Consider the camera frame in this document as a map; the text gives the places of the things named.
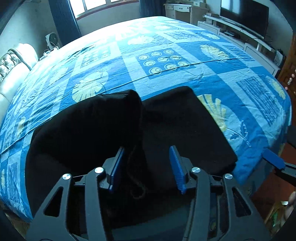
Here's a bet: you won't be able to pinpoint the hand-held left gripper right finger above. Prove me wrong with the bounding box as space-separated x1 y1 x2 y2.
169 146 271 241

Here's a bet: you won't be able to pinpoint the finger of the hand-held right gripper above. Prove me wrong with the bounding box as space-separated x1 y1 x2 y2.
261 148 296 183

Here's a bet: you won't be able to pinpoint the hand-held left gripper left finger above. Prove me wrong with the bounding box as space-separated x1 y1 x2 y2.
26 146 125 241

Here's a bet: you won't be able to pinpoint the black pants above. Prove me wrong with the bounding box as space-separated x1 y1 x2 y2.
24 86 238 237

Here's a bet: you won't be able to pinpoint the person's right hand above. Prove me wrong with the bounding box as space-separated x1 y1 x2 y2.
286 191 296 222

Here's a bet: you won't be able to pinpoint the brown wooden cabinet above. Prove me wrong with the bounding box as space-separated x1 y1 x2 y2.
276 35 296 98

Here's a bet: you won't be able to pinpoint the white television stand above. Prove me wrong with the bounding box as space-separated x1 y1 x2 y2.
198 13 281 76

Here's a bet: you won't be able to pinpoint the blue patterned bed sheet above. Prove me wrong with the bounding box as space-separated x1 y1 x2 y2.
0 16 292 223

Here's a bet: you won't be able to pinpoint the white power strip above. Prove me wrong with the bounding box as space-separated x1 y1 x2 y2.
38 47 59 61

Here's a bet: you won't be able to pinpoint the white box fan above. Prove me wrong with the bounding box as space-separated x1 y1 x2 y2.
45 32 63 50

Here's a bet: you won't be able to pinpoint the flat screen television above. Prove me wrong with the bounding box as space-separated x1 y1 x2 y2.
220 0 270 40

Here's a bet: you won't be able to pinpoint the beige tufted headboard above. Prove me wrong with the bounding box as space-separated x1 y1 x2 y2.
0 43 38 118

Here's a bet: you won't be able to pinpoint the cream dresser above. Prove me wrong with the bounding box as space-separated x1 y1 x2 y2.
164 0 207 24

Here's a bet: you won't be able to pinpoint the blue curtain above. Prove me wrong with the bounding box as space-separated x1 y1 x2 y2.
47 0 81 42
139 0 166 19

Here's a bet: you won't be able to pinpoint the window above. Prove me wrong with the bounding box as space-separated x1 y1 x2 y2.
68 0 139 19

